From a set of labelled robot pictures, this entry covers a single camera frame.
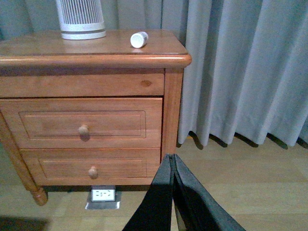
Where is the floor power socket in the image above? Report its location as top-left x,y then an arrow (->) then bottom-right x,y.
85,185 -> 121,210

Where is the grey pleated curtain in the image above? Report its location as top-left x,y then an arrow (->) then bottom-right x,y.
0,0 -> 308,148

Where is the lower drawer wooden knob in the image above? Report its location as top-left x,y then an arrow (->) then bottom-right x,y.
88,166 -> 99,179

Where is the upper drawer wooden knob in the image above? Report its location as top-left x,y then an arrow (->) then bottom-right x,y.
78,125 -> 90,137

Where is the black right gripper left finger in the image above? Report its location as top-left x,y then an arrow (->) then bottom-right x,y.
123,154 -> 174,231

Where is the wooden nightstand cabinet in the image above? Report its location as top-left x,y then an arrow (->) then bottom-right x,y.
0,30 -> 192,205

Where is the drawer wooden knob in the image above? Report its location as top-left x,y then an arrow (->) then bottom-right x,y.
78,125 -> 90,137
88,166 -> 99,179

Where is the white slatted air purifier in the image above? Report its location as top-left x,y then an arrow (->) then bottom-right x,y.
56,0 -> 106,40

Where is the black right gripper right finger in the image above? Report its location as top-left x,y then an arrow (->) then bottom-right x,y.
171,154 -> 244,231

